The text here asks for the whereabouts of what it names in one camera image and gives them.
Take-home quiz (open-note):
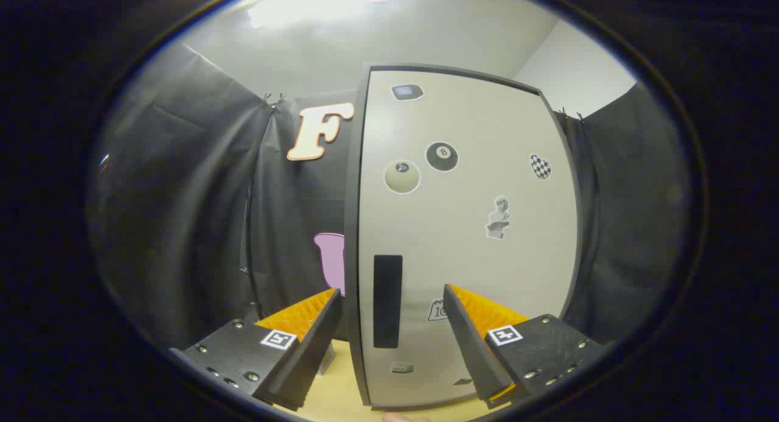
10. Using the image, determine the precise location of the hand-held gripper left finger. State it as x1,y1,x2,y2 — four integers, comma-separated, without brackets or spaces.
169,287,343,412

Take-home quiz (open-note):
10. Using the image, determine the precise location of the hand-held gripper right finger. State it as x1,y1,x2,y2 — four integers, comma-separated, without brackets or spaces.
442,284,610,409

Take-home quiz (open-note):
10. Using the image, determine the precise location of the black door handle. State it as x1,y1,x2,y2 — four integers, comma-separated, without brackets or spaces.
372,255,403,349

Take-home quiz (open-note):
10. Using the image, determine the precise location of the dark grey cabinet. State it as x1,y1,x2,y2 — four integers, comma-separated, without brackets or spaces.
343,63,582,409

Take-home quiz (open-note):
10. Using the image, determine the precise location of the black backdrop cloth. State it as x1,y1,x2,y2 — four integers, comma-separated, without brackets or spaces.
88,41,691,353

